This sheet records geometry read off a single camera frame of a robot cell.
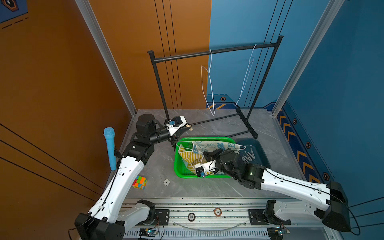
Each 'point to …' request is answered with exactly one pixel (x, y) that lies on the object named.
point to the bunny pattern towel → (200, 147)
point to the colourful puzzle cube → (140, 182)
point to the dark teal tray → (261, 158)
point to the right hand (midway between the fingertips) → (206, 148)
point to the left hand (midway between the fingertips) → (187, 123)
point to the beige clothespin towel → (245, 158)
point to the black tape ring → (191, 220)
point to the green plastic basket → (180, 169)
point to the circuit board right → (276, 233)
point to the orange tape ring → (215, 212)
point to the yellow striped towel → (192, 158)
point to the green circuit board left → (147, 232)
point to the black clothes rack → (245, 116)
